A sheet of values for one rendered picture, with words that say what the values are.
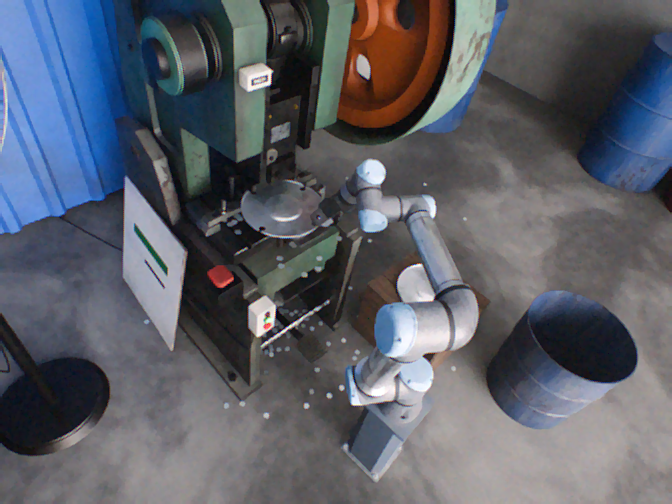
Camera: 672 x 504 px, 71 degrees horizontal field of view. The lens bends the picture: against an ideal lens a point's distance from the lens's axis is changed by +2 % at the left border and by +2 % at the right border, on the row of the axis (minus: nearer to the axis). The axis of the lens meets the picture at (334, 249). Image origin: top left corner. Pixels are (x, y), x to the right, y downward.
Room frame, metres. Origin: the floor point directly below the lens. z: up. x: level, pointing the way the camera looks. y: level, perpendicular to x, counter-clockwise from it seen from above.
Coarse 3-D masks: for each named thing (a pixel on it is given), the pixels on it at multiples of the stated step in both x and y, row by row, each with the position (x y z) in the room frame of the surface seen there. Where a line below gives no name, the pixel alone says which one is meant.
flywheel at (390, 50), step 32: (384, 0) 1.49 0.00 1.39; (416, 0) 1.42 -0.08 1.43; (448, 0) 1.32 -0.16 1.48; (352, 32) 1.51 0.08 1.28; (384, 32) 1.48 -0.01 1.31; (416, 32) 1.41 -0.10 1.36; (448, 32) 1.31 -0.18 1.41; (352, 64) 1.55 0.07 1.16; (384, 64) 1.46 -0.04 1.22; (416, 64) 1.39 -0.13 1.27; (352, 96) 1.52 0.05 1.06; (384, 96) 1.44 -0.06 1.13; (416, 96) 1.33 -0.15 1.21
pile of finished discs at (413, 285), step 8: (408, 272) 1.38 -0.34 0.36; (416, 272) 1.39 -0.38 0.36; (424, 272) 1.40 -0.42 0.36; (400, 280) 1.33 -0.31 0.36; (408, 280) 1.34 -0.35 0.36; (416, 280) 1.35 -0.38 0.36; (424, 280) 1.35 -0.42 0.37; (400, 288) 1.29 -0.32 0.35; (408, 288) 1.29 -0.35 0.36; (416, 288) 1.30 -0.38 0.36; (424, 288) 1.31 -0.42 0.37; (400, 296) 1.24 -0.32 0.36; (408, 296) 1.25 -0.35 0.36; (416, 296) 1.26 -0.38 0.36; (424, 296) 1.26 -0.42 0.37; (432, 296) 1.27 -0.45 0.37
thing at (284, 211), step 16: (272, 192) 1.25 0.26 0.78; (288, 192) 1.27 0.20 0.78; (304, 192) 1.28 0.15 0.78; (256, 208) 1.15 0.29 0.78; (272, 208) 1.16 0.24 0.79; (288, 208) 1.18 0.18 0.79; (304, 208) 1.20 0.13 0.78; (256, 224) 1.08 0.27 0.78; (272, 224) 1.09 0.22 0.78; (288, 224) 1.11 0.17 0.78; (304, 224) 1.12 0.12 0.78
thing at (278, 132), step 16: (272, 96) 1.22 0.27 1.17; (288, 96) 1.24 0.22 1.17; (272, 112) 1.18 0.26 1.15; (288, 112) 1.23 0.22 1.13; (272, 128) 1.18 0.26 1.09; (288, 128) 1.23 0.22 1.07; (272, 144) 1.18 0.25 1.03; (288, 144) 1.24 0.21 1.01; (272, 160) 1.17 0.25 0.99; (288, 160) 1.20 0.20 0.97; (256, 176) 1.16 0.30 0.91; (272, 176) 1.15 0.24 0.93; (288, 176) 1.21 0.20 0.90
